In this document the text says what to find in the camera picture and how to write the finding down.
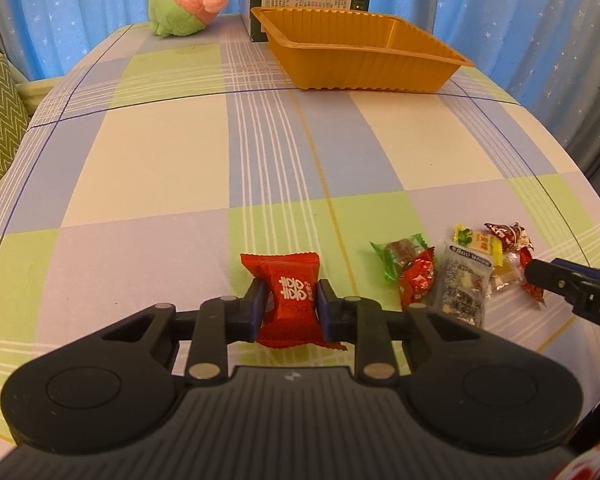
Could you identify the red foil candy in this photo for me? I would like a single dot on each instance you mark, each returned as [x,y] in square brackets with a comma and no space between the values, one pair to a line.
[417,275]

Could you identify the pale green sofa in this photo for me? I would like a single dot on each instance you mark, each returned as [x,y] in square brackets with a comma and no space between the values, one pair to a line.
[35,92]

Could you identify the small red candy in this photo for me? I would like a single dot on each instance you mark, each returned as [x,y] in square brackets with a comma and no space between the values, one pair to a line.
[531,291]

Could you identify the clear yellow candy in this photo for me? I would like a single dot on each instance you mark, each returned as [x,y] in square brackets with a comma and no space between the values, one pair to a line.
[505,275]

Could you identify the green zigzag cushion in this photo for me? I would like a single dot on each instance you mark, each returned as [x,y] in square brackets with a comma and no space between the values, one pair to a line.
[0,115]

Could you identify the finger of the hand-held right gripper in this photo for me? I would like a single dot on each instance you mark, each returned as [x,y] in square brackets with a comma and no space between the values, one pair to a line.
[550,277]
[590,271]

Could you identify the red snack packet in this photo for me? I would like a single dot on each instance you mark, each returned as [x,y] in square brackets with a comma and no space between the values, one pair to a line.
[290,272]

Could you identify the clear speckled snack packet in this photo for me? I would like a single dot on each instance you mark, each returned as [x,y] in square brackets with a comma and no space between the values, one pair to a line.
[462,285]

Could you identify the orange plastic tray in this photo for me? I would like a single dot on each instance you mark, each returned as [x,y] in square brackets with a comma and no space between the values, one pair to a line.
[370,70]

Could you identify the checked tablecloth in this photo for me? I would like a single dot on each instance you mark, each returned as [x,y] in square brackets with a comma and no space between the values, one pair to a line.
[155,160]

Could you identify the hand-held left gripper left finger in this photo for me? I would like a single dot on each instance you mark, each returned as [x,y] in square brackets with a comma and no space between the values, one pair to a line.
[258,310]

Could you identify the green wrapped candy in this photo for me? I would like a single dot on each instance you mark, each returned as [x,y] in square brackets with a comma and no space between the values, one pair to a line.
[395,252]

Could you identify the red white printed cloth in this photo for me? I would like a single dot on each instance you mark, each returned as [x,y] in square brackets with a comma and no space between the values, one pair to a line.
[595,467]

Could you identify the blue star curtain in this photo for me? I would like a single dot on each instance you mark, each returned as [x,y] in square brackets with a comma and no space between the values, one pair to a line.
[480,0]

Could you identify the yellow green snack packet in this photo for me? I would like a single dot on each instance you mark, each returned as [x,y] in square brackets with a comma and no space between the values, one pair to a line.
[472,237]

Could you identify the red white wrapped candy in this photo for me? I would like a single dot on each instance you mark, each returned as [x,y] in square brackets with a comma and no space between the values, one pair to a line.
[510,235]

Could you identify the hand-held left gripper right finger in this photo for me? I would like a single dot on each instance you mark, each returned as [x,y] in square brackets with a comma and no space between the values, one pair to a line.
[325,312]

